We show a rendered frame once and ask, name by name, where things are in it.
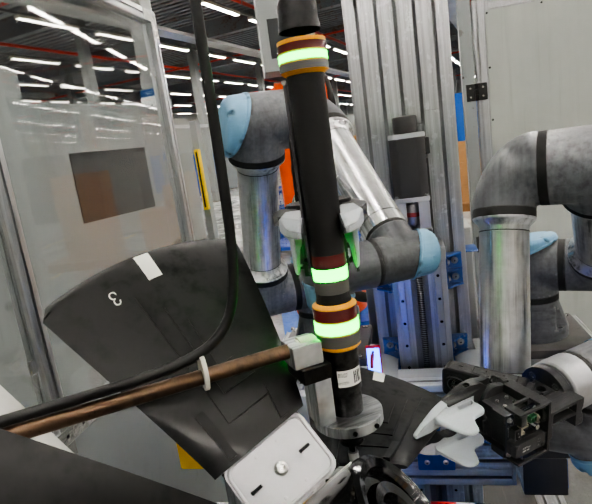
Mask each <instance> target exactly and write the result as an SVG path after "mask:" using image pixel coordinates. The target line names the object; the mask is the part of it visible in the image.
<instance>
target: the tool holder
mask: <svg viewBox="0 0 592 504"><path fill-rule="evenodd" d="M307 334H309V333H305V334H301V335H298V336H294V337H291V338H288V339H284V340H281V345H285V344H288V348H289V351H290V359H287V360H284V361H285V362H286V363H287V364H288V371H289V373H291V374H292V375H293V376H294V377H295V378H296V379H297V380H299V381H300V382H301V383H302V384H303V385H304V390H305V397H306V404H307V411H308V415H309V416H310V417H311V418H312V419H313V420H314V422H315V427H316V429H317V430H318V431H319V432H320V433H322V434H323V435H325V436H328V437H331V438H335V439H355V438H360V437H363V436H366V435H369V434H371V433H373V432H374V431H376V430H377V429H378V428H379V427H380V426H381V425H382V423H383V420H384V417H383V407H382V405H381V403H380V402H379V401H378V400H377V399H375V398H373V397H371V396H369V395H365V394H362V400H363V411H362V413H361V414H359V415H357V416H355V417H350V418H341V417H337V416H336V413H335V405H334V398H333V390H332V383H331V378H332V377H333V373H332V366H331V363H330V362H329V361H327V360H326V359H324V358H323V352H322V344H321V341H320V340H319V339H317V338H316V339H314V340H310V341H307V342H304V343H300V342H299V343H297V342H295V338H297V337H301V336H304V335H307Z"/></svg>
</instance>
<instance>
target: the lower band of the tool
mask: <svg viewBox="0 0 592 504"><path fill-rule="evenodd" d="M351 298H352V297H351ZM355 304H356V299H354V298H352V299H351V300H350V301H349V302H347V303H345V304H341V305H336V306H321V305H318V304H316V302H314V303H313V304H312V308H313V309H314V310H316V311H321V312H334V311H340V310H345V309H348V308H351V307H353V306H354V305H355ZM357 317H358V315H357V316H356V317H355V318H354V319H356V318H357ZM354 319H352V320H354ZM352 320H349V321H346V322H341V323H334V324H325V323H319V322H316V321H315V320H314V321H315V322H316V323H318V324H322V325H337V324H343V323H347V322H350V321H352ZM358 330H359V329H358ZM358 330H357V331H358ZM357 331H355V332H353V333H351V334H348V335H344V336H337V337H326V336H321V335H319V334H317V333H316V334H317V335H318V336H320V337H324V338H340V337H345V336H349V335H352V334H354V333H356V332H357ZM360 343H361V341H360V342H359V343H358V344H356V345H354V346H352V347H349V348H345V349H338V350H329V349H324V348H322V351H325V352H329V353H341V352H346V351H350V350H353V349H355V348H356V347H357V346H358V345H359V344H360Z"/></svg>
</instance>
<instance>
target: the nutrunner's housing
mask: <svg viewBox="0 0 592 504"><path fill-rule="evenodd" d="M276 10H277V18H278V34H279V35H280V36H283V37H294V36H302V35H307V34H311V33H314V32H316V31H318V30H320V29H321V26H320V21H319V19H318V11H317V3H316V0H278V3H277V6H276ZM322 352H323V358H324V359H326V360H327V361H329V362H330V363H331V366H332V373H333V377H332V378H331V383H332V390H333V398H334V405H335V413H336V416H337V417H341V418H350V417H355V416H357V415H359V414H361V413H362V411H363V400H362V392H361V388H362V379H361V371H360V362H359V354H358V346H357V347H356V348H355V349H353V350H350V351H346V352H341V353H329V352H325V351H322ZM363 441H364V436H363V437H360V438H355V439H339V443H340V444H341V445H343V446H346V447H356V446H358V445H360V444H361V443H362V442H363Z"/></svg>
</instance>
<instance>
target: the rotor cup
mask: <svg viewBox="0 0 592 504"><path fill-rule="evenodd" d="M302 504H430V502H429V501H428V499H427V498H426V496H425V495H424V494H423V493H422V491H421V490H420V489H419V488H418V486H417V485H416V484H415V483H414V482H413V481H412V480H411V479H410V478H409V477H408V476H407V475H406V474H405V473H404V472H403V471H401V470H400V469H399V468H398V467H396V466H395V465H393V464H392V463H390V462H388V461H387V460H385V459H383V458H381V457H378V456H375V455H364V456H361V457H359V458H357V459H355V460H354V461H352V462H351V463H350V465H349V466H348V467H346V468H345V469H344V470H343V471H342V472H340V473H339V474H338V475H337V476H336V477H334V478H333V479H332V480H331V481H330V482H328V483H327V484H326V485H324V486H322V487H321V488H320V489H319V490H318V491H316V492H315V493H314V494H313V495H312V496H310V497H309V498H308V499H307V500H306V501H304V502H303V503H302Z"/></svg>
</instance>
